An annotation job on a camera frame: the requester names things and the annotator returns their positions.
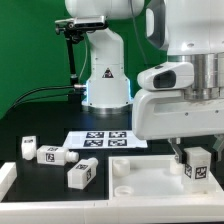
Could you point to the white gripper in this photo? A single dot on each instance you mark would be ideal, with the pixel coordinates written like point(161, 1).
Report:
point(166, 114)

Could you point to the white square table top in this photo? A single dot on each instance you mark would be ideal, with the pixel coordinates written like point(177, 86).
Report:
point(151, 177)

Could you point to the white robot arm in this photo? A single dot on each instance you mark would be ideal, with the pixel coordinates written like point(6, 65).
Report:
point(190, 31)

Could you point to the marker sheet on table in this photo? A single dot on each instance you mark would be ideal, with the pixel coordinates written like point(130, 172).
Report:
point(103, 139)

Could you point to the white U-shaped obstacle fence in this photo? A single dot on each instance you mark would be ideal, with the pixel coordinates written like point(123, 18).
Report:
point(122, 210)

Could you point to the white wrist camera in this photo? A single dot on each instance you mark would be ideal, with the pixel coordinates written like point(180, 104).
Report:
point(166, 76)

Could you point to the camera on black stand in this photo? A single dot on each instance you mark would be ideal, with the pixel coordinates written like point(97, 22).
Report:
point(74, 30)

